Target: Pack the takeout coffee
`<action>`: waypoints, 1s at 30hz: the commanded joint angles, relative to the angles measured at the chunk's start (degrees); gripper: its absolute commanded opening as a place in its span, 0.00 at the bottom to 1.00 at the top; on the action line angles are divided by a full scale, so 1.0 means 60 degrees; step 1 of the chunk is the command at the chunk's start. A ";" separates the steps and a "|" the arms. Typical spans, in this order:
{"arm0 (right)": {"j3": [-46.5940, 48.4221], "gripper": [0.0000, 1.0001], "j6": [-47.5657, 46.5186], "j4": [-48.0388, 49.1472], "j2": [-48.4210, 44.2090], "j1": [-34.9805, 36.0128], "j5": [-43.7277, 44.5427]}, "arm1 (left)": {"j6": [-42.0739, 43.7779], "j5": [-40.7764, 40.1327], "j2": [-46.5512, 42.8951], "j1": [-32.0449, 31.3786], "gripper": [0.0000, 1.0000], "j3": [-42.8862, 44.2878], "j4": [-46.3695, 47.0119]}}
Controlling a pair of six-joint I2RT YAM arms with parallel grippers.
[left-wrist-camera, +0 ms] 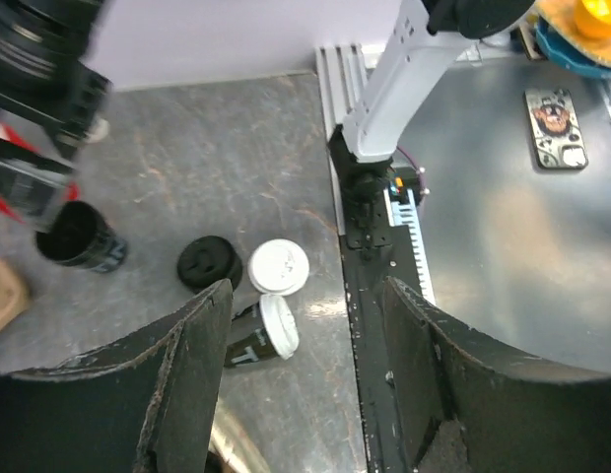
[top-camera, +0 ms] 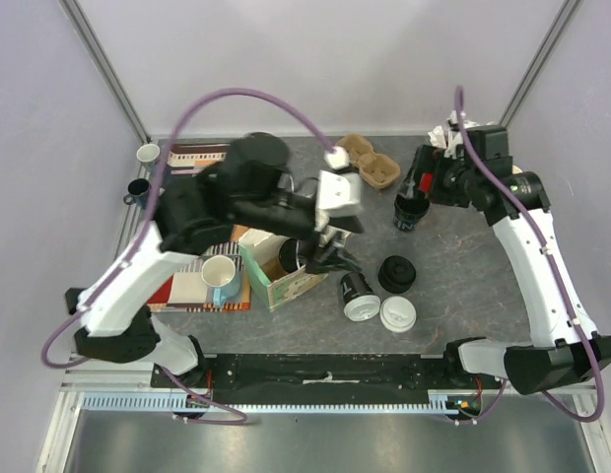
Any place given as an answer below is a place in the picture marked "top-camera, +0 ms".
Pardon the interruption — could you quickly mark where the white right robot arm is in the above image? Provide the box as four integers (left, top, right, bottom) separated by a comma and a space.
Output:
400, 125, 611, 394

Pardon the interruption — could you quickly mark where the white plastic cup lid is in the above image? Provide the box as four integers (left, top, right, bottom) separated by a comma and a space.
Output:
343, 295, 381, 322

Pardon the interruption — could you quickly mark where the black plastic cup lid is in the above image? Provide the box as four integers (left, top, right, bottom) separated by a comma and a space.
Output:
278, 238, 306, 274

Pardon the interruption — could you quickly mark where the colourful patterned placemat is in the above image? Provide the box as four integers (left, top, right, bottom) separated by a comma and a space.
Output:
148, 143, 251, 312

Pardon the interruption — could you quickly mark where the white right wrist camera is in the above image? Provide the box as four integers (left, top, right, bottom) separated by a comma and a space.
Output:
444, 110, 463, 159

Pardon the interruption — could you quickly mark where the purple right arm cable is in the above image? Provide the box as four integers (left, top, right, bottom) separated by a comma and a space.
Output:
453, 86, 607, 426

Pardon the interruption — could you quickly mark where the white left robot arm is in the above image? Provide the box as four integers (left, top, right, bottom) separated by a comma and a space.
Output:
66, 132, 364, 387

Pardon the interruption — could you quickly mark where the grey ceramic mug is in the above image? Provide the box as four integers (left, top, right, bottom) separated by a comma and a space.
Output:
135, 143, 161, 173

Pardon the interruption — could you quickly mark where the white slotted cable duct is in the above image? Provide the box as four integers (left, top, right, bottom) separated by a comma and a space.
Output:
81, 391, 460, 415

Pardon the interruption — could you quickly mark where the white wrapped straws bundle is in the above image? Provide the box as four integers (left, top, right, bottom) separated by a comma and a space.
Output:
428, 120, 496, 149

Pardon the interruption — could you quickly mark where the aluminium frame post left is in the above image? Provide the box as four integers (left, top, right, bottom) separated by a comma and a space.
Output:
59, 0, 151, 144

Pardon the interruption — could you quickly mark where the white lid stack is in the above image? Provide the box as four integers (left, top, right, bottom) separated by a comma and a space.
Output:
379, 296, 417, 333

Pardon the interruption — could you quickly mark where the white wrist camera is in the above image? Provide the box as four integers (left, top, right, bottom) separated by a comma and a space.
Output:
314, 146, 363, 231
444, 110, 463, 159

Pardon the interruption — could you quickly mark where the dark blue ceramic mug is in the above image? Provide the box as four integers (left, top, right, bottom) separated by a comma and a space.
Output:
122, 178, 151, 210

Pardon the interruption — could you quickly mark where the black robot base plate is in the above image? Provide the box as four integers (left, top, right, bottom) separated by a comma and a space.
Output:
150, 352, 502, 408

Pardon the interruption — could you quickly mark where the black paper cup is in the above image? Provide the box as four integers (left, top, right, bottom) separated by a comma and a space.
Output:
340, 272, 373, 304
393, 195, 430, 233

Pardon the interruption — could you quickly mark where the aluminium frame post right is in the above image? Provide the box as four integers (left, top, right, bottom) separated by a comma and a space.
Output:
499, 0, 582, 128

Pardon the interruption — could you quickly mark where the light blue ceramic mug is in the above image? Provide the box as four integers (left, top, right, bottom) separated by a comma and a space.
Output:
201, 255, 241, 307

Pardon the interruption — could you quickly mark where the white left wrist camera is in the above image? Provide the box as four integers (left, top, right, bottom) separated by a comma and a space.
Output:
314, 146, 363, 231

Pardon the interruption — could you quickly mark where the brown pulp carrier stack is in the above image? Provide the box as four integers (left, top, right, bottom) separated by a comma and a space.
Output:
336, 134, 401, 190

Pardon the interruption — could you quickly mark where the aluminium frame post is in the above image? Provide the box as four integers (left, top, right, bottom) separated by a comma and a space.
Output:
59, 0, 151, 144
499, 0, 582, 128

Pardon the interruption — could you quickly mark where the green patterned paper bag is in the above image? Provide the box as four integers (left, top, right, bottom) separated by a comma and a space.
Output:
238, 229, 328, 311

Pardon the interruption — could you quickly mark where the black plastic lid stack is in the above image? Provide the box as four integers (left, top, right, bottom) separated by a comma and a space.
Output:
377, 255, 417, 295

